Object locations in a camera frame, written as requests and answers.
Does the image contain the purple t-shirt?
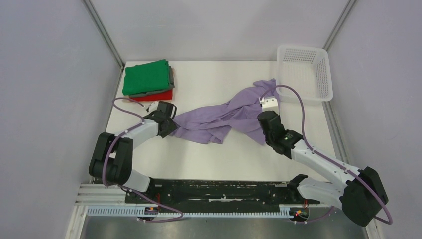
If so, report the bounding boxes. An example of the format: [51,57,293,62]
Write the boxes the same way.
[171,79,279,145]

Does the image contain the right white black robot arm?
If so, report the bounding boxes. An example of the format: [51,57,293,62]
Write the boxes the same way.
[258,111,389,227]

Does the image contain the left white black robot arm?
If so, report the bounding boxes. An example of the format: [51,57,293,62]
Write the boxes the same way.
[88,101,177,203]

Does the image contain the red folded t-shirt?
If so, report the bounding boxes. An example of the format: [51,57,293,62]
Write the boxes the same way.
[129,89,173,102]

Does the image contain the grey folded t-shirt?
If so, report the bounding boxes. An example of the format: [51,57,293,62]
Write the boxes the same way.
[129,66,175,98]

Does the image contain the beige folded t-shirt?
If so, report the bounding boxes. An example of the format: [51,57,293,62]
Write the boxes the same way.
[121,97,131,103]

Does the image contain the green folded t-shirt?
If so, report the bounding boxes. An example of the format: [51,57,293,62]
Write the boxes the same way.
[122,59,170,96]

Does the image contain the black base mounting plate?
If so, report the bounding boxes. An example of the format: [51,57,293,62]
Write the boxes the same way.
[144,179,319,213]

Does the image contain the white perforated plastic basket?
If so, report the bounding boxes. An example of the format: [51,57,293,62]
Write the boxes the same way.
[276,45,333,105]

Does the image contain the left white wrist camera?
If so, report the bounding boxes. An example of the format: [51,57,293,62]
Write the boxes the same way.
[145,101,159,113]

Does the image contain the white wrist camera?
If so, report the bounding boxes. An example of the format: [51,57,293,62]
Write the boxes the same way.
[260,96,280,115]
[145,101,159,113]

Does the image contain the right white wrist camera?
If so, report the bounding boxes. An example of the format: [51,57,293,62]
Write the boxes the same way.
[260,96,280,115]

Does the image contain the aluminium frame rails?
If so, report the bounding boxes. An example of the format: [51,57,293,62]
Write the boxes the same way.
[65,184,384,239]

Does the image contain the white slotted cable duct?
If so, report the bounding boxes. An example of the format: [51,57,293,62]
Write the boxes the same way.
[86,206,305,219]

